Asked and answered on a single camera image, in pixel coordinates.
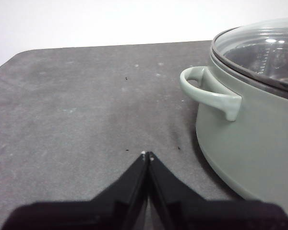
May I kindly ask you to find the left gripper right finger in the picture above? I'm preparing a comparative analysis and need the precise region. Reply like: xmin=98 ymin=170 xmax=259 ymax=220
xmin=148 ymin=151 xmax=288 ymax=230

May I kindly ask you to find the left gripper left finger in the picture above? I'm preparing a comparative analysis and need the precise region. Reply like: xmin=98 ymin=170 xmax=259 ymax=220
xmin=1 ymin=151 xmax=149 ymax=230

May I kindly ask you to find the glass lid with green knob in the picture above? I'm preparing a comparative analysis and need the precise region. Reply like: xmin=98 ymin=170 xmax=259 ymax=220
xmin=210 ymin=17 xmax=288 ymax=93

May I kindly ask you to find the green electric cooking pot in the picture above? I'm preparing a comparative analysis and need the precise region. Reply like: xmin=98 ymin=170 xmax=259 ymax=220
xmin=179 ymin=43 xmax=288 ymax=211

